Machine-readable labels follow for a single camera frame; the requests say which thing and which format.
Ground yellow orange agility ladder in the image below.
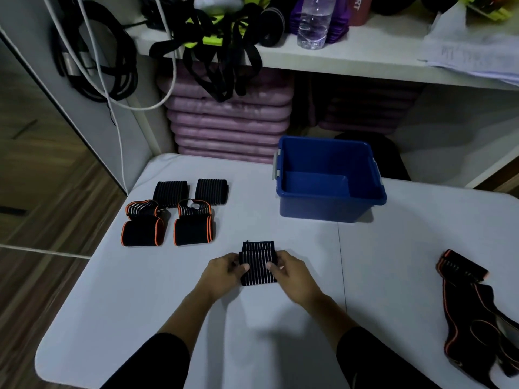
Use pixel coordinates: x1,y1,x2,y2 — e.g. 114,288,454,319
452,0,519,23

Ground purple bottle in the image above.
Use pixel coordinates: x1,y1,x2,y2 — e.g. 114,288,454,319
288,0,350,44

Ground stack of pink mats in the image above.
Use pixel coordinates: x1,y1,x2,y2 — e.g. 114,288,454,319
318,83,422,134
158,62,295,165

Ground pile of black orange straps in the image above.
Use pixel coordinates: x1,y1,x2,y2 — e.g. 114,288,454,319
436,249,519,389

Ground clear plastic water bottle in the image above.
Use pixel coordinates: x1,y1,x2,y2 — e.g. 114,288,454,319
296,0,337,50

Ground black cylindrical roller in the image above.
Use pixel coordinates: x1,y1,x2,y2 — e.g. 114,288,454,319
259,6,287,48

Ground blue plastic bin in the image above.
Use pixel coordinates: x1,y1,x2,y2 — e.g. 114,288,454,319
272,135,388,224

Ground black coiled cable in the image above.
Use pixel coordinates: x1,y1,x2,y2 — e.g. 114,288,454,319
52,0,138,104

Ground person's right hand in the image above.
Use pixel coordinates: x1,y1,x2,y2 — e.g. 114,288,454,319
265,250,325,306

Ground black yellow suspension straps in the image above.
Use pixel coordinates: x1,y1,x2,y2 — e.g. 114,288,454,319
139,0,287,103

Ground white handheld controller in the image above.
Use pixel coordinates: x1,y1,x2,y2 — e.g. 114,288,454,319
193,0,244,15

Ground person's left hand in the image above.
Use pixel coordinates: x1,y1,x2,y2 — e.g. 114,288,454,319
194,253,251,303

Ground pink sport bottle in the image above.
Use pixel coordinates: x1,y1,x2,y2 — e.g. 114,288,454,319
348,0,374,27

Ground white paper sheets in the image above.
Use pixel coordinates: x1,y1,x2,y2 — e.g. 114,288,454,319
417,2,519,88

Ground black round bag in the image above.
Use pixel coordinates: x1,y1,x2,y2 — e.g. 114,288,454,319
371,0,421,17

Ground black chair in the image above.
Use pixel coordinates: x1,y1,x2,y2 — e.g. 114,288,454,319
334,131,412,181

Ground wooden door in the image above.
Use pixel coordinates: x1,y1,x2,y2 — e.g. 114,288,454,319
476,157,519,193

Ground black striped strap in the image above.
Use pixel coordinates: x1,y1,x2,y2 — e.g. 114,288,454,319
194,178,230,206
152,180,190,209
238,240,280,287

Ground person's right forearm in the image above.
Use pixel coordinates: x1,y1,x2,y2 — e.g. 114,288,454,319
306,291,443,389

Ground person's left forearm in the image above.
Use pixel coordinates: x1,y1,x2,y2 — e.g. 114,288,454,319
101,287,216,389

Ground thick white cable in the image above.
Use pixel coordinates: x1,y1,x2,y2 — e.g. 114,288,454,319
40,0,178,112

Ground thin white cable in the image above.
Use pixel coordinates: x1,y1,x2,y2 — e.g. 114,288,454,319
75,0,130,195

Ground white shelf unit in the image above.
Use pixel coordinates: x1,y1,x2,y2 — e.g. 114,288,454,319
0,0,519,195

